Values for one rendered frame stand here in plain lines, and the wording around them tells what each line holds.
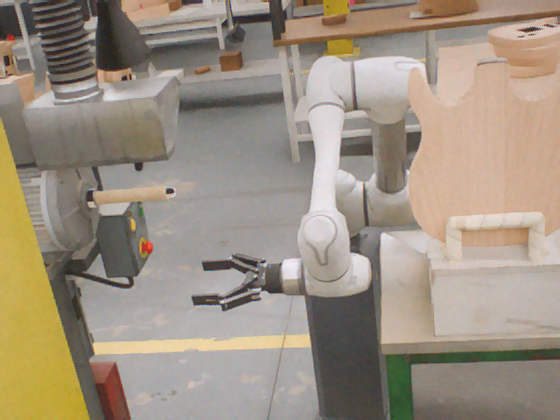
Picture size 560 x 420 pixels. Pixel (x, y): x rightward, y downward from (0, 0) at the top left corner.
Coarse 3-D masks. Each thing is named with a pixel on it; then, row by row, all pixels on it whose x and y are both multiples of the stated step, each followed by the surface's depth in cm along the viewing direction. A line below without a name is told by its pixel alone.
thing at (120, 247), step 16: (112, 208) 214; (128, 208) 214; (112, 224) 211; (128, 224) 212; (144, 224) 225; (112, 240) 213; (128, 240) 213; (144, 240) 223; (112, 256) 216; (128, 256) 215; (144, 256) 222; (64, 272) 217; (80, 272) 218; (112, 272) 218; (128, 272) 217; (128, 288) 224
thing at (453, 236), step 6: (450, 228) 158; (450, 234) 159; (456, 234) 159; (450, 240) 160; (456, 240) 159; (450, 246) 160; (456, 246) 160; (450, 252) 161; (456, 252) 160; (456, 258) 161; (462, 258) 163; (450, 264) 162; (456, 264) 162
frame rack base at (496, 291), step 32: (480, 256) 164; (512, 256) 163; (448, 288) 163; (480, 288) 162; (512, 288) 161; (544, 288) 160; (448, 320) 167; (480, 320) 166; (512, 320) 164; (544, 320) 163
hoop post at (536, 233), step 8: (536, 224) 155; (544, 224) 156; (536, 232) 156; (544, 232) 156; (528, 240) 159; (536, 240) 156; (528, 248) 159; (536, 248) 157; (528, 256) 160; (536, 256) 158
